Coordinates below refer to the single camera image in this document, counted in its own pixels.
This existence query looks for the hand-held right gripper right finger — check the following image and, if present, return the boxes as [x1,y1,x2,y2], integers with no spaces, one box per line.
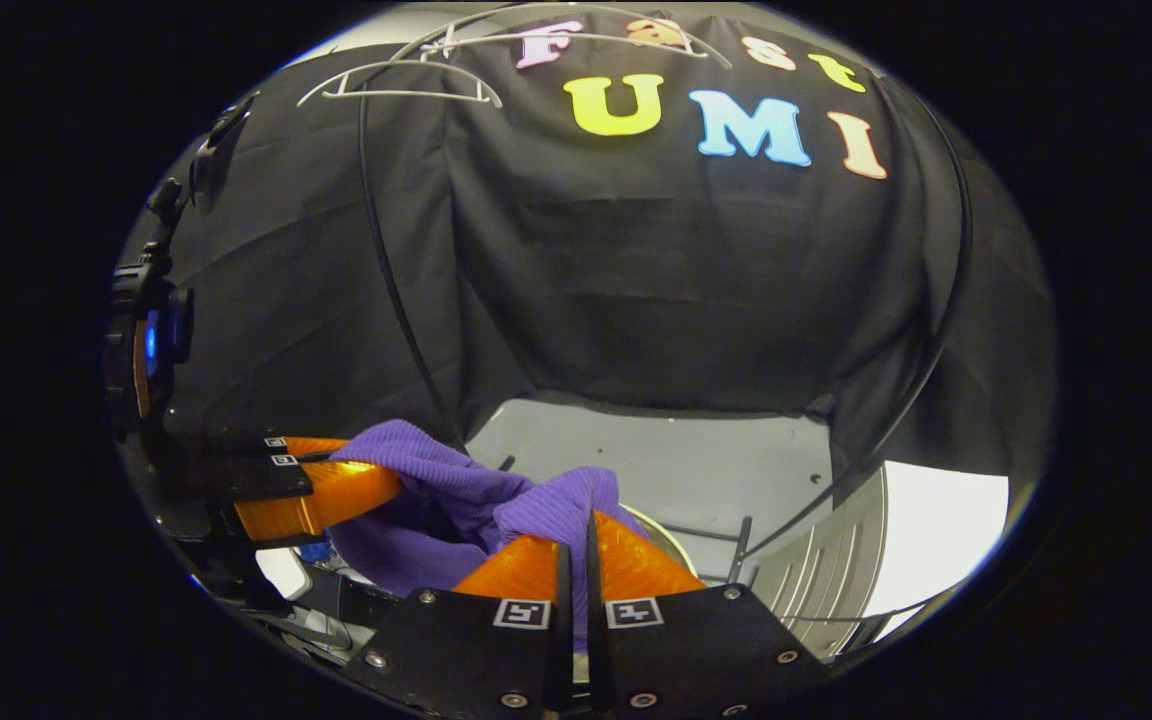
[586,510,829,720]

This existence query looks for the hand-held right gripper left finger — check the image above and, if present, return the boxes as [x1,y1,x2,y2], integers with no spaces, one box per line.
[341,533,575,718]

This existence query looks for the purple corduroy jacket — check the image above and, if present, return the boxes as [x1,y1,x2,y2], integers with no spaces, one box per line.
[328,418,653,653]

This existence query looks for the beige round laundry hamper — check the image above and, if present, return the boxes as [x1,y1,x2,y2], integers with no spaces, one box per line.
[254,503,699,656]

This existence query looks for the black metal clothes rack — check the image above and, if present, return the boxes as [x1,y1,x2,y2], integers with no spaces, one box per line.
[356,60,977,593]

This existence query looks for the white clothes hanger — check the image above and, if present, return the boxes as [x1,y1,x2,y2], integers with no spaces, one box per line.
[296,60,505,110]
[366,3,734,73]

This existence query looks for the grey ribbed panel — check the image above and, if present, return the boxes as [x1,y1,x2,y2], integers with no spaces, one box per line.
[736,464,890,658]

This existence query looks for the black backdrop cloth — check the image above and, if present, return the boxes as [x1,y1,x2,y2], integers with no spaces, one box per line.
[151,4,1059,503]

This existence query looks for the white flat panel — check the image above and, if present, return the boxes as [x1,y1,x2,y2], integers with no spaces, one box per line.
[861,459,1013,643]

